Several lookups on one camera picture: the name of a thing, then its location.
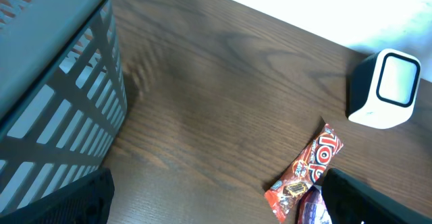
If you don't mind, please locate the red Top chocolate bar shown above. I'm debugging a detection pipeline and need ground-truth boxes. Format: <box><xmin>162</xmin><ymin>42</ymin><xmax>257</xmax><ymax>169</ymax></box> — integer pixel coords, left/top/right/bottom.
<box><xmin>264</xmin><ymin>123</ymin><xmax>344</xmax><ymax>223</ymax></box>

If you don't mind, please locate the grey plastic mesh basket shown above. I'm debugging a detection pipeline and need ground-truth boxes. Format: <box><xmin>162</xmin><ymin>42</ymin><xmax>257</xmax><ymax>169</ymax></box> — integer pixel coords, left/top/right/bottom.
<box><xmin>1</xmin><ymin>0</ymin><xmax>127</xmax><ymax>215</ymax></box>

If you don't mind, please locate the red blue noodle packet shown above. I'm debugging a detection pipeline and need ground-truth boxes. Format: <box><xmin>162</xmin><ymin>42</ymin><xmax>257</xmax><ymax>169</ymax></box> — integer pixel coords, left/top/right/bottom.
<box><xmin>297</xmin><ymin>185</ymin><xmax>332</xmax><ymax>224</ymax></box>

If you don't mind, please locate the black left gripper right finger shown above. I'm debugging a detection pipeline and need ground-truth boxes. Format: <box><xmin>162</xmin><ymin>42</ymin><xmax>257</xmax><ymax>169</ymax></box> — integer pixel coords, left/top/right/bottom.
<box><xmin>321</xmin><ymin>168</ymin><xmax>431</xmax><ymax>224</ymax></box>

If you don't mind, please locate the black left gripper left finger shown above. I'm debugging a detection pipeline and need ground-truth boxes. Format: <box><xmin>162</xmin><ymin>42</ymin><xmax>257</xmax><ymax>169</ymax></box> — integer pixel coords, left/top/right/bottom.
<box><xmin>1</xmin><ymin>167</ymin><xmax>115</xmax><ymax>224</ymax></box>

